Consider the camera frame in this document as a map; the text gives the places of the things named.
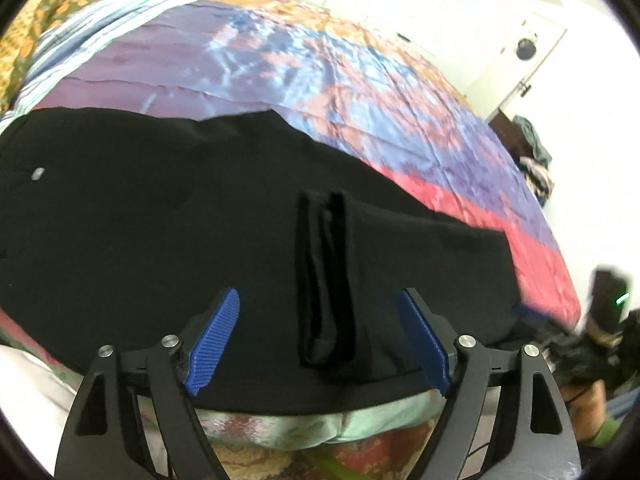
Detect black pants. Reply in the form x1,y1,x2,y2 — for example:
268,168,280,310
1,108,521,415

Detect person's right hand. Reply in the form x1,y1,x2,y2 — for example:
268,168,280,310
561,380,608,442

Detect patterned floor rug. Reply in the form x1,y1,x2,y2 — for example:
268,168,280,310
212,417,438,480

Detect pile of clothes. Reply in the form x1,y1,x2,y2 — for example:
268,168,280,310
512,115,554,207

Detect dark wooden side cabinet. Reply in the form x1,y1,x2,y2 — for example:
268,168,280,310
488,108,533,162

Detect colourful patchwork bedspread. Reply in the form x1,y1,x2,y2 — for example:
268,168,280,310
0,0,583,480

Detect white room door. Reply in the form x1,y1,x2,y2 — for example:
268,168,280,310
476,12,566,119

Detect blue striped bed sheet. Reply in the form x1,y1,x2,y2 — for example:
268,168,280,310
1,0,198,129

